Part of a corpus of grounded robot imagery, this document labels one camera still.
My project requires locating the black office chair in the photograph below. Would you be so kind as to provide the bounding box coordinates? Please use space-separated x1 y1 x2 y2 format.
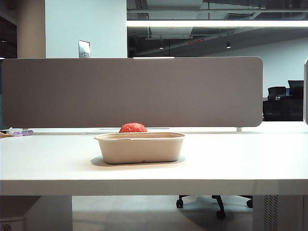
286 80 305 121
262 86 287 121

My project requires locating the long linear ceiling light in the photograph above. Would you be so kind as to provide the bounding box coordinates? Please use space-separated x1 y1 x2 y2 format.
127 20 308 27

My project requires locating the white perforated desk leg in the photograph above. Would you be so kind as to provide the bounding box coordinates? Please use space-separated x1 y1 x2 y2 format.
252 194 308 231

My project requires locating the beige paper lunchbox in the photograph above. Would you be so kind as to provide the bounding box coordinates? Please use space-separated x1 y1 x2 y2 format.
94 131 186 165

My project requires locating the red ball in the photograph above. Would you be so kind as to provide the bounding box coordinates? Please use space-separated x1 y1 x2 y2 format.
119 122 148 133

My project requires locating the black office chair base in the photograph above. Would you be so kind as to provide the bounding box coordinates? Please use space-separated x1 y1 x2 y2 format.
176 195 254 220

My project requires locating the silver wall switch plate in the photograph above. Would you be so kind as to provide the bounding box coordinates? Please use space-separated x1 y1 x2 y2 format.
78 40 91 59

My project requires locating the white drawer pedestal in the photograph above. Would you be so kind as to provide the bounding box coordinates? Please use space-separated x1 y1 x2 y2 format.
0 195 73 231

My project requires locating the grey fabric desk divider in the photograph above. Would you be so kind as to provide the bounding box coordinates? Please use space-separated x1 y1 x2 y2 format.
303 57 308 126
0 56 264 128

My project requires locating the purple and white packet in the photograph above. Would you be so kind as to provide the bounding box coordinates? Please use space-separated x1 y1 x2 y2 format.
6 128 34 137

